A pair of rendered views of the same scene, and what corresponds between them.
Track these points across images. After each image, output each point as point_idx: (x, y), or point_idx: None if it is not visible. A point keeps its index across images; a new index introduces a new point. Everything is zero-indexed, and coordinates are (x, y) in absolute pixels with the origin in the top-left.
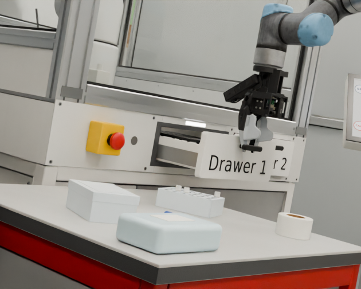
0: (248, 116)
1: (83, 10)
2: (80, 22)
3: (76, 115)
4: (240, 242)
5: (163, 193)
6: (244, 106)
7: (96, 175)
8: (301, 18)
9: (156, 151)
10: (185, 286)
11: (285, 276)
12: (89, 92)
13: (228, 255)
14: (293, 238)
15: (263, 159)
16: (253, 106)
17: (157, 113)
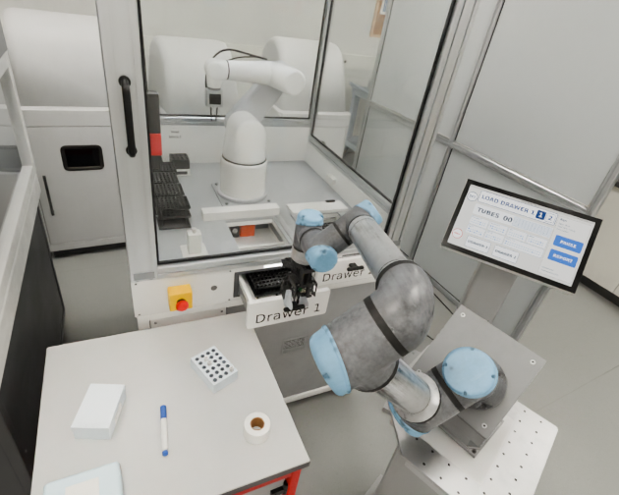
0: (287, 291)
1: (137, 225)
2: (137, 234)
3: (153, 287)
4: (175, 471)
5: (193, 362)
6: (283, 284)
7: (185, 311)
8: (309, 246)
9: (238, 288)
10: None
11: None
12: (160, 272)
13: None
14: (248, 443)
15: (316, 302)
16: (291, 284)
17: (233, 268)
